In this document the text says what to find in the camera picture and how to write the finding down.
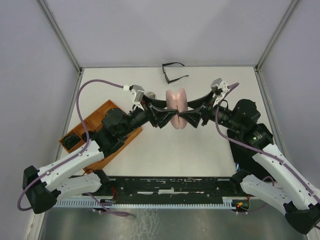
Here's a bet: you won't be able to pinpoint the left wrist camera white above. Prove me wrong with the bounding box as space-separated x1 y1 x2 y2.
122 84 145 104

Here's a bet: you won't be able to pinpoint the right aluminium frame post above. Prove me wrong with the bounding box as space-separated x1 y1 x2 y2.
254 0 301 72

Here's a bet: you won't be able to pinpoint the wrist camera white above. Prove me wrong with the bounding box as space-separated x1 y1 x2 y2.
122 84 145 104
210 78 231 105

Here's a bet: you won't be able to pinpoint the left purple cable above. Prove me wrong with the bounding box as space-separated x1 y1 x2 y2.
16 79 131 217

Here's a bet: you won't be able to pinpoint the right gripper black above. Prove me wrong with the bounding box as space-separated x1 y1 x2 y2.
179 88 244 133

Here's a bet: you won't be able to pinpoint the white slotted cable duct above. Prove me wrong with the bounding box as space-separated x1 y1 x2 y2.
54 195 236 210

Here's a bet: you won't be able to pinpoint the rolled black tie lower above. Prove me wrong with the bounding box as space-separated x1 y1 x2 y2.
62 134 80 150

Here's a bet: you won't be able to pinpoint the orange wooden divided tray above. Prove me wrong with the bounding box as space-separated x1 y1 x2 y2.
59 99 143 174

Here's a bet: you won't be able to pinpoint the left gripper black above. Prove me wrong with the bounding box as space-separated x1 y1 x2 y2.
119 94 179 138

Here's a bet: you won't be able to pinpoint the left aluminium frame post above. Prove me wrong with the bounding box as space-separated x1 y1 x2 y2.
36 0 82 73

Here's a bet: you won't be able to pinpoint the aluminium frame post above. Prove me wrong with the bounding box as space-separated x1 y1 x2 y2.
254 0 301 72
36 0 82 73

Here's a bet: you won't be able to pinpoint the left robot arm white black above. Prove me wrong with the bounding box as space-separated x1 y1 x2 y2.
21 96 178 214

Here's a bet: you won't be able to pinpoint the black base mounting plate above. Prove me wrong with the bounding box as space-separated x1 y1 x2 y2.
92 176 248 203

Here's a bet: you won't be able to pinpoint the pink glasses case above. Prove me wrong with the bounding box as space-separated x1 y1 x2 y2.
165 88 188 130

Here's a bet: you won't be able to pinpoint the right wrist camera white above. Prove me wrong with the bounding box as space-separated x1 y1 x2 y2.
210 78 231 105

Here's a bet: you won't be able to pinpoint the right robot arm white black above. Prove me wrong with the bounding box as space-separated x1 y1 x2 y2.
173 89 320 235

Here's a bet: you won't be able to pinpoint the purple cable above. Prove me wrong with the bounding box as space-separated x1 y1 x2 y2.
215 82 320 213
16 79 131 217

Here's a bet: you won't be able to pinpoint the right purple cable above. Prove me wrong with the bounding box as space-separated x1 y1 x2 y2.
215 82 320 213

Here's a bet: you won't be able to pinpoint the black frame eyeglasses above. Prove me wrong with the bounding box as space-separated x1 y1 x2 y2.
161 61 190 85

